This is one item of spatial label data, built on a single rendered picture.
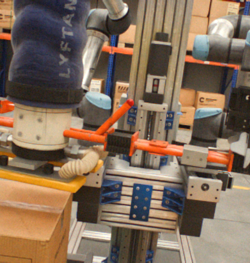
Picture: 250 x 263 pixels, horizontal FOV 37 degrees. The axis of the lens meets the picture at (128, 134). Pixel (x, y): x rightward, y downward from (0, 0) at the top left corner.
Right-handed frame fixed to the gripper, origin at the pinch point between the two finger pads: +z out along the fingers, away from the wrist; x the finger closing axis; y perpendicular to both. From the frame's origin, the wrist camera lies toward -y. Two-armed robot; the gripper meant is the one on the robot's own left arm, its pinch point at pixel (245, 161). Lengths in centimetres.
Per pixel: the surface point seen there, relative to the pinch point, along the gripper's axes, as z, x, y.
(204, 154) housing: -0.8, 3.8, 11.6
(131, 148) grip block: 0.7, 4.7, 31.8
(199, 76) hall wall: -1, -861, 20
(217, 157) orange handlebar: -0.5, 3.5, 8.0
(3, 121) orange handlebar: 0, 4, 72
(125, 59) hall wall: -18, -831, 209
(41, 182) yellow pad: 12, 15, 53
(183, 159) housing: 1.6, 3.7, 16.9
